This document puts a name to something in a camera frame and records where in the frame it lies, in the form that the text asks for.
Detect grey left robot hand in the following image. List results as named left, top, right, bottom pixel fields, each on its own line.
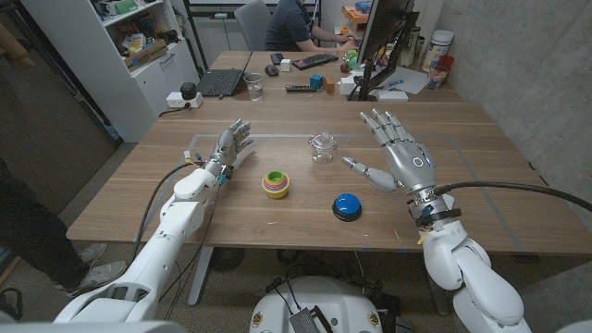
left=203, top=118, right=254, bottom=179

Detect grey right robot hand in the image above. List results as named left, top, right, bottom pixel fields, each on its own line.
left=340, top=108, right=438, bottom=195

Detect blue push button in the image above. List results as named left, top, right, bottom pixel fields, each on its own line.
left=331, top=192, right=364, bottom=223

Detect standing person forearm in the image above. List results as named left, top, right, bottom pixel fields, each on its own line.
left=0, top=22, right=36, bottom=70

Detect clear drinking glass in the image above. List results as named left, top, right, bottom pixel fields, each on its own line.
left=242, top=72, right=265, bottom=103

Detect colourful stacking cups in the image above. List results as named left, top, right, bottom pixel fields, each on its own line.
left=261, top=170, right=291, bottom=200

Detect black laptop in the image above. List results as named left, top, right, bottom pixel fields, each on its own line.
left=196, top=43, right=258, bottom=98

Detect black power adapter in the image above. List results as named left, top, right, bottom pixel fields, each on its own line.
left=179, top=81, right=199, bottom=101

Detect white power strip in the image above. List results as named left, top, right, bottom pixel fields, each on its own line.
left=166, top=91, right=204, bottom=109

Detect white paper sheet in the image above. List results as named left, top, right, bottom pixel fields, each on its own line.
left=376, top=66, right=429, bottom=96

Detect clear glass jar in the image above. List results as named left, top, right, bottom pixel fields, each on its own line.
left=308, top=132, right=339, bottom=165

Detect black monitor stand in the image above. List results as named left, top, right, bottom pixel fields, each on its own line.
left=358, top=11, right=421, bottom=102

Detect white square box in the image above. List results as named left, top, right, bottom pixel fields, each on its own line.
left=339, top=75, right=360, bottom=96

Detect black round fan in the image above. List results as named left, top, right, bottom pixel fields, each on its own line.
left=210, top=247, right=246, bottom=273

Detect white round canister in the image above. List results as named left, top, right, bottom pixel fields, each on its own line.
left=421, top=29, right=456, bottom=73

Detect cardboard box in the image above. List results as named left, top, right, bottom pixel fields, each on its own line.
left=122, top=38, right=169, bottom=72

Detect grey office chair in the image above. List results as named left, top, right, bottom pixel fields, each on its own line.
left=233, top=0, right=273, bottom=52

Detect black keyboard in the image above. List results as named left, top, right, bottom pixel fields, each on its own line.
left=291, top=52, right=340, bottom=71

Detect white shelf cabinet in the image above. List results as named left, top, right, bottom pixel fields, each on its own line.
left=20, top=0, right=201, bottom=143

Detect seated person dark shirt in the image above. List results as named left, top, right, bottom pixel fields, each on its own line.
left=265, top=0, right=360, bottom=54

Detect grey table leg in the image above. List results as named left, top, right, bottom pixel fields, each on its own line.
left=188, top=246, right=215, bottom=307
left=423, top=272, right=450, bottom=317

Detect black computer monitor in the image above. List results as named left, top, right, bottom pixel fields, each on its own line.
left=356, top=0, right=417, bottom=66

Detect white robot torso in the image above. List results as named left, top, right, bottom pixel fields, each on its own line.
left=249, top=276, right=384, bottom=333

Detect orange tray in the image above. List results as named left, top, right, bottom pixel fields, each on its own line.
left=341, top=4, right=371, bottom=25

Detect grey finned module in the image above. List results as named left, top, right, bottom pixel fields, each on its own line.
left=289, top=307, right=325, bottom=333

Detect standing person dark trousers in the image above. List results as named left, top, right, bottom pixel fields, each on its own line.
left=0, top=159, right=129, bottom=298

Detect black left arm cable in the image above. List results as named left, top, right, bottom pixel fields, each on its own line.
left=130, top=159, right=204, bottom=265

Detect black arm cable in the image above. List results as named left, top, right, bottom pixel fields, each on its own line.
left=433, top=180, right=592, bottom=213
left=130, top=159, right=204, bottom=265

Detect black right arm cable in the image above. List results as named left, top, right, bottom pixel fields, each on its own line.
left=433, top=180, right=592, bottom=213

